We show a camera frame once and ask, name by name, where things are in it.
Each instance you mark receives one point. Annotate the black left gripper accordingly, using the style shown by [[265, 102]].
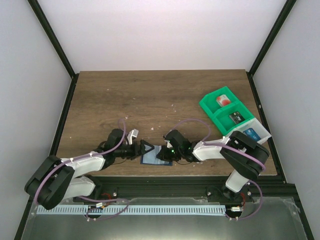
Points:
[[136, 150]]

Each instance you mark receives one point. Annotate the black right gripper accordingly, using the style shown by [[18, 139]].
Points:
[[164, 155]]

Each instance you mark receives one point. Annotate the blue leather card holder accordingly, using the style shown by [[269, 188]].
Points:
[[150, 158]]

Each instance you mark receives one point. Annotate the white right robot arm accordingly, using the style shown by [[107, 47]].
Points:
[[244, 154]]

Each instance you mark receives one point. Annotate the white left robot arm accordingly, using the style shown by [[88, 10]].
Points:
[[58, 179]]

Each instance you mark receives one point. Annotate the red white card in bin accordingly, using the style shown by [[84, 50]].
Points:
[[223, 100]]

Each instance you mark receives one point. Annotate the dark card in bin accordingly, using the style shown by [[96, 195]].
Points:
[[236, 117]]

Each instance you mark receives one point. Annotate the blue card in bin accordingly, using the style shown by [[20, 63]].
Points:
[[250, 132]]

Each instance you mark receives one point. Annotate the green bin middle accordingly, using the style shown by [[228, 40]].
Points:
[[222, 120]]

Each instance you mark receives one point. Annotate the green bin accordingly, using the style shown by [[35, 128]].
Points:
[[208, 102], [222, 120]]

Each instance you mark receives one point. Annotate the green bin far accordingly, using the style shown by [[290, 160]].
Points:
[[208, 102]]

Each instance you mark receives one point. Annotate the white bin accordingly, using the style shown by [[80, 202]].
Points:
[[256, 125]]

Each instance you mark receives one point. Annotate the metal front plate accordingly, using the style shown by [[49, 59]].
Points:
[[273, 218]]

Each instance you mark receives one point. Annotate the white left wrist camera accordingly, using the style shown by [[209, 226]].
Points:
[[131, 136]]

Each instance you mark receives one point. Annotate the black front frame rail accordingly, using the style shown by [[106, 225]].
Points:
[[208, 187]]

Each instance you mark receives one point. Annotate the light blue slotted cable duct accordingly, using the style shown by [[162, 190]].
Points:
[[136, 210]]

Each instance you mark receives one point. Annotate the black frame post left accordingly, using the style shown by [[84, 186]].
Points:
[[45, 24]]

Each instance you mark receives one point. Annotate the black frame post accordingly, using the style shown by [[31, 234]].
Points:
[[45, 24], [280, 20]]

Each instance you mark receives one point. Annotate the black frame post right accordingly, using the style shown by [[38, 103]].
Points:
[[280, 20]]

